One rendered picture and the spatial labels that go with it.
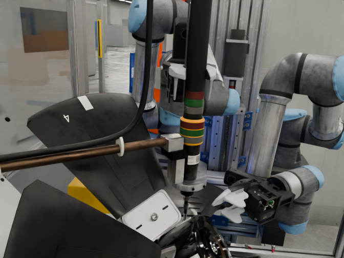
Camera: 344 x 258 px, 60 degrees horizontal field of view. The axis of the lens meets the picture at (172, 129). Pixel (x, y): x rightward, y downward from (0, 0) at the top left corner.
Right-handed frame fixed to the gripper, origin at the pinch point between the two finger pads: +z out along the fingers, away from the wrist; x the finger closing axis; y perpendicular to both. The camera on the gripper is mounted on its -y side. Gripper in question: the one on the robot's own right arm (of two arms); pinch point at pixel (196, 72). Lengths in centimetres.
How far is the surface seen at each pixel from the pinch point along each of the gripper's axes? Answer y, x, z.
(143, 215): 23.8, 8.2, 4.2
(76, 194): 44, 28, -39
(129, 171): 17.5, 10.7, 0.1
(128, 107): 9.0, 11.2, -11.8
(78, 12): -29, 105, -468
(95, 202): 47, 22, -38
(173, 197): 30.7, 0.7, -13.1
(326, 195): 117, -148, -158
